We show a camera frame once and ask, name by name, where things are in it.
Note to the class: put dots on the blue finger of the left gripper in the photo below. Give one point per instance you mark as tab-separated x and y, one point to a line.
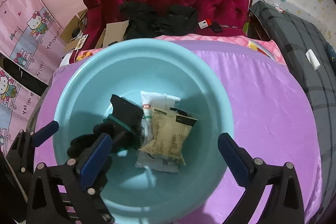
39	137

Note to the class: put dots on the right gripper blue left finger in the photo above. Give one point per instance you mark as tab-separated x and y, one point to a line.
92	160

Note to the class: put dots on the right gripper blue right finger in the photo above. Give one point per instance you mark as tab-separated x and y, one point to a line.
237	159

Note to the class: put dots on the black and green glove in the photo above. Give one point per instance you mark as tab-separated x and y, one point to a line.
123	126

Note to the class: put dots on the beige snack packet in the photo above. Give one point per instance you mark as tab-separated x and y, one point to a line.
172	130

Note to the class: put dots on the grey white snack packet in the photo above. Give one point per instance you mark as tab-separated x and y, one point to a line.
148	101

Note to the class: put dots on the pink cartoon cat curtain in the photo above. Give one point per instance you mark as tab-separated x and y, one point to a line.
30	38

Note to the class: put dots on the white cylindrical bottle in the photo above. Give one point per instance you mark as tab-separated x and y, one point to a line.
311	57

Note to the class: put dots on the brown cardboard box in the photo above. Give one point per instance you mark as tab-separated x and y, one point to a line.
113	33

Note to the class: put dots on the grey plaid mattress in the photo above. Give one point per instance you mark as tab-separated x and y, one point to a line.
294	36

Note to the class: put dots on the black clothes on sofa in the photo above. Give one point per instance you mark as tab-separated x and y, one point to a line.
145	22

